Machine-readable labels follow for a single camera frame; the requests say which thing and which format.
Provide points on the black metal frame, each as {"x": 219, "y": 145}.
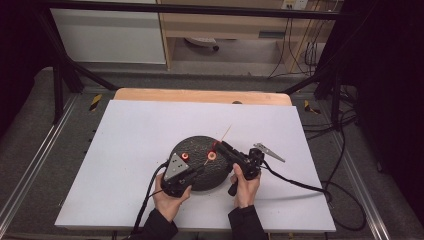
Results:
{"x": 200, "y": 10}

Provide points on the person's right hand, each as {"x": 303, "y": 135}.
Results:
{"x": 246, "y": 193}

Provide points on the wooden table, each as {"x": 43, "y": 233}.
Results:
{"x": 200, "y": 96}

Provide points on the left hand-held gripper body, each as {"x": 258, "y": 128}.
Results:
{"x": 175, "y": 170}

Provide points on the light wooden desk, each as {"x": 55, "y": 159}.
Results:
{"x": 220, "y": 26}

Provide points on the white cabinet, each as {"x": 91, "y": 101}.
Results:
{"x": 106, "y": 36}

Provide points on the white chair base with caster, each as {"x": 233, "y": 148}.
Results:
{"x": 201, "y": 41}

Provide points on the aluminium floor rail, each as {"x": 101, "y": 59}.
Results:
{"x": 40, "y": 153}
{"x": 363, "y": 186}

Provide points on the white wall socket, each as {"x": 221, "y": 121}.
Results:
{"x": 294, "y": 4}

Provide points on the thin wooden skewer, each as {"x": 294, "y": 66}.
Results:
{"x": 226, "y": 132}

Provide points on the person's left hand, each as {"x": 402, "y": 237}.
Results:
{"x": 170, "y": 206}

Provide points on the round black textured plate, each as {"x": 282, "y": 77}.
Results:
{"x": 200, "y": 146}

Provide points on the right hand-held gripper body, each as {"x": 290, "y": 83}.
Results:
{"x": 253, "y": 165}

